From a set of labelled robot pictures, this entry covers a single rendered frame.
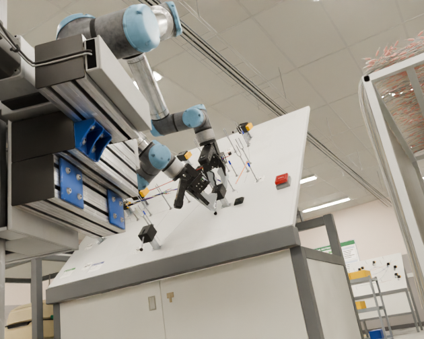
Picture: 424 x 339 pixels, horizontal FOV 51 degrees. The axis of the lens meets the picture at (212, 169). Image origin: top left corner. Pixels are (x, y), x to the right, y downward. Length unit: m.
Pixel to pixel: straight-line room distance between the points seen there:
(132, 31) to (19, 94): 0.38
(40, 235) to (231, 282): 0.84
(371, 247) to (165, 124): 11.38
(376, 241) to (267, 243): 11.36
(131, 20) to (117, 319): 1.22
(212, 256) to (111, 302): 0.53
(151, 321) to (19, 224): 1.00
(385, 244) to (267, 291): 11.29
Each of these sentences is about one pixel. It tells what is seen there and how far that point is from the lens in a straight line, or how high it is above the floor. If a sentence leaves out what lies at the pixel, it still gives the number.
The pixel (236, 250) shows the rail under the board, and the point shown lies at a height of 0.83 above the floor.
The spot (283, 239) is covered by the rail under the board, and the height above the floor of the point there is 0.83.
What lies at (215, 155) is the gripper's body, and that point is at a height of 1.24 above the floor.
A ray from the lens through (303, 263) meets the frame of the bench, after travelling 1.56.
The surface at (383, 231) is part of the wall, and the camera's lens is 12.86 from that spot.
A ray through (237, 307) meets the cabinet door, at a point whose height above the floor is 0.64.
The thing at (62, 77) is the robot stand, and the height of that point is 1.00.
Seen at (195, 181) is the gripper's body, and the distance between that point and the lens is 1.69.
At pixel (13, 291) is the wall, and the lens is 10.45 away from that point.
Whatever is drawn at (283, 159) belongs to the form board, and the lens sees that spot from 1.99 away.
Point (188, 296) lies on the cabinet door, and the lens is 1.75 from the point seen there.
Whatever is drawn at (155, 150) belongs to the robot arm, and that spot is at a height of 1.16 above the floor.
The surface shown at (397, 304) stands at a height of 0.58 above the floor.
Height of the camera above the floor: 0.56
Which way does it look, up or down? 20 degrees up
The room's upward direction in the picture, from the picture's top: 9 degrees counter-clockwise
